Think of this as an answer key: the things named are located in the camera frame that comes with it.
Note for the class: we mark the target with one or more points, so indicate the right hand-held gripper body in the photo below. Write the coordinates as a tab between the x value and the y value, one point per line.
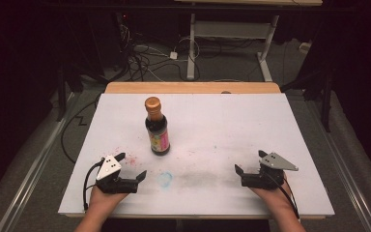
265	177

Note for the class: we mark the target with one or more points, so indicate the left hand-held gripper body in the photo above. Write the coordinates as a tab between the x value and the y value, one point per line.
109	183

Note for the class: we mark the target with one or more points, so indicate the person's left hand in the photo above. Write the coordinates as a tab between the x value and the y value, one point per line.
104	200

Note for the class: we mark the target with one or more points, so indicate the person's right hand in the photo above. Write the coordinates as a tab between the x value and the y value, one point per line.
270	197

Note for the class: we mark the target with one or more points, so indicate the white table cover sheet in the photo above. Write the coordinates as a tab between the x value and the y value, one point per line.
225	135

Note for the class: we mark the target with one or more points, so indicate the dark sauce bottle copper cap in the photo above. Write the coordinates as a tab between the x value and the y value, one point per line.
157	129

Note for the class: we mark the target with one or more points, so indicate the black stand leg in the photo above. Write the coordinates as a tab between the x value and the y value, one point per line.
325	96
61	93

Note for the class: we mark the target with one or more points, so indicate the small white box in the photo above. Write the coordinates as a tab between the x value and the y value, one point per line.
304	47

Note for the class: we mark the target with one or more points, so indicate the white power adapter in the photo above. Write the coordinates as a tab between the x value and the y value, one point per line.
173	55

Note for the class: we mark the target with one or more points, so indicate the metal floor rail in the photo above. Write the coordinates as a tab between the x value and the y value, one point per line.
341	167
35	174

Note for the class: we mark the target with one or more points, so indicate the white metal desk frame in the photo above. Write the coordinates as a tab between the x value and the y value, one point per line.
232	30

